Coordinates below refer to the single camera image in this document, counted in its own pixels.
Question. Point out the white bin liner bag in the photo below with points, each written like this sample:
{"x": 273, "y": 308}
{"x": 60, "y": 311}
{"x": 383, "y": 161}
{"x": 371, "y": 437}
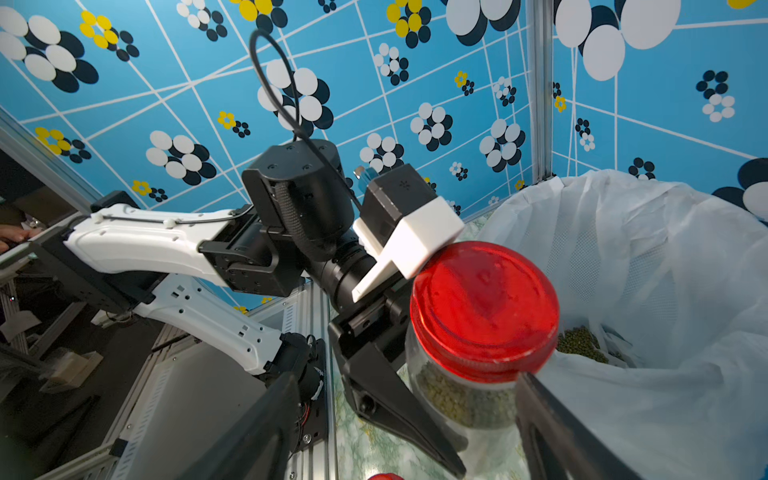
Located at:
{"x": 675, "y": 281}

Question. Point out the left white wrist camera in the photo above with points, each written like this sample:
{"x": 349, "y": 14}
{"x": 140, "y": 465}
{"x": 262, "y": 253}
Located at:
{"x": 402, "y": 224}

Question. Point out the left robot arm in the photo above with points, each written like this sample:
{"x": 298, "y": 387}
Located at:
{"x": 303, "y": 222}

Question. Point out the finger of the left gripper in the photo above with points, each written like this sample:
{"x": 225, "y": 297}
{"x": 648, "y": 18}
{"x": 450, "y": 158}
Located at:
{"x": 379, "y": 396}

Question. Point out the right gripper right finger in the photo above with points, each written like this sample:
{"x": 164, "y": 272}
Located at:
{"x": 556, "y": 444}

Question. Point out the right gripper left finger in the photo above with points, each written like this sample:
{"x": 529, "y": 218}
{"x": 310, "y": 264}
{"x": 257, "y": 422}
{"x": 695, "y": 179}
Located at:
{"x": 260, "y": 443}

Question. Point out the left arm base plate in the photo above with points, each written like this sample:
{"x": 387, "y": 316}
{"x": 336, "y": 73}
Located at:
{"x": 313, "y": 423}

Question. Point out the green mung beans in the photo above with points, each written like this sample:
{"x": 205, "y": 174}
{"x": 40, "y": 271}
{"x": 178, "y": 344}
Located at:
{"x": 580, "y": 341}

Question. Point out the red-lid jar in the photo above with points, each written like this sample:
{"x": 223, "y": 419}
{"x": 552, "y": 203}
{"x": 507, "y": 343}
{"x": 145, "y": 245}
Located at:
{"x": 385, "y": 476}
{"x": 481, "y": 314}

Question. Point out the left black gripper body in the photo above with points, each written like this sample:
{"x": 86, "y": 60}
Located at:
{"x": 381, "y": 318}

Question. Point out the left aluminium corner post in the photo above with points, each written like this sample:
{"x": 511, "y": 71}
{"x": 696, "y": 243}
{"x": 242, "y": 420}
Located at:
{"x": 540, "y": 24}

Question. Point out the aluminium front rail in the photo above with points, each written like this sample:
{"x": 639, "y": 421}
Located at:
{"x": 188, "y": 394}

